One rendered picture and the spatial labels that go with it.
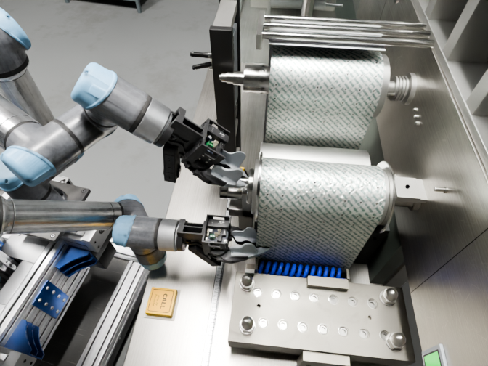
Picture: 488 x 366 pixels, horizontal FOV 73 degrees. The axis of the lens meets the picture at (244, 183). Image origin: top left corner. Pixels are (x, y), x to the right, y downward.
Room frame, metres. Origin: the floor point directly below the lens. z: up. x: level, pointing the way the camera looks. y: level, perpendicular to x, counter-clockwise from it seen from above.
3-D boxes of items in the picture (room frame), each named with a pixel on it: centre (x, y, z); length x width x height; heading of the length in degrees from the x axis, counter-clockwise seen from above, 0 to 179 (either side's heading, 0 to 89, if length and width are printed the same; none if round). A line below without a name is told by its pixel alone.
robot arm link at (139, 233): (0.38, 0.25, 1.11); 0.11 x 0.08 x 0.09; 84
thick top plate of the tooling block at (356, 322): (0.22, -0.17, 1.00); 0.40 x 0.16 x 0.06; 84
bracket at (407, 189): (0.38, -0.33, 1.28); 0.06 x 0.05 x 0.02; 84
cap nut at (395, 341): (0.16, -0.33, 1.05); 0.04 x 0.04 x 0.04
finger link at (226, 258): (0.34, 0.03, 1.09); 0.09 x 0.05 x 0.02; 83
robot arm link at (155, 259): (0.40, 0.26, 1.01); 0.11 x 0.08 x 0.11; 32
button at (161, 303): (0.28, 0.22, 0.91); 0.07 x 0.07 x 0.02; 84
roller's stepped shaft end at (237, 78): (0.67, 0.03, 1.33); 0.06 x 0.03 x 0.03; 84
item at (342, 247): (0.34, -0.15, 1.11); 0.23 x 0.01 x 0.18; 84
